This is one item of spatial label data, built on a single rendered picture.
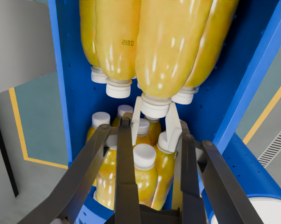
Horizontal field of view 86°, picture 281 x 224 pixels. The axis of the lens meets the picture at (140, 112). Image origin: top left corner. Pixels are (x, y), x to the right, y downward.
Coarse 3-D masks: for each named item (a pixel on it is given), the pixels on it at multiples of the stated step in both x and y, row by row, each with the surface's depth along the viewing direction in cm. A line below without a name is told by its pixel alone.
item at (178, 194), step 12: (192, 144) 13; (180, 156) 12; (192, 156) 12; (180, 168) 11; (192, 168) 11; (180, 180) 10; (192, 180) 10; (180, 192) 9; (192, 192) 9; (180, 204) 8; (192, 204) 8; (204, 204) 8; (180, 216) 8; (192, 216) 7; (204, 216) 8
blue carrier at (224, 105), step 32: (64, 0) 21; (256, 0) 22; (64, 32) 21; (256, 32) 21; (64, 64) 22; (224, 64) 27; (256, 64) 13; (64, 96) 23; (96, 96) 35; (128, 96) 41; (224, 96) 27; (64, 128) 26; (192, 128) 36; (224, 128) 16
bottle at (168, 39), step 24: (144, 0) 14; (168, 0) 12; (192, 0) 12; (144, 24) 14; (168, 24) 13; (192, 24) 13; (144, 48) 15; (168, 48) 14; (192, 48) 15; (144, 72) 16; (168, 72) 15; (144, 96) 20; (168, 96) 18
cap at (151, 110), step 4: (144, 100) 20; (144, 104) 20; (148, 104) 19; (152, 104) 19; (168, 104) 20; (144, 108) 20; (148, 108) 19; (152, 108) 19; (156, 108) 19; (160, 108) 19; (164, 108) 19; (168, 108) 20; (144, 112) 20; (148, 112) 20; (152, 112) 19; (156, 112) 19; (160, 112) 19; (164, 112) 20; (152, 116) 20; (156, 116) 20; (160, 116) 20; (164, 116) 20
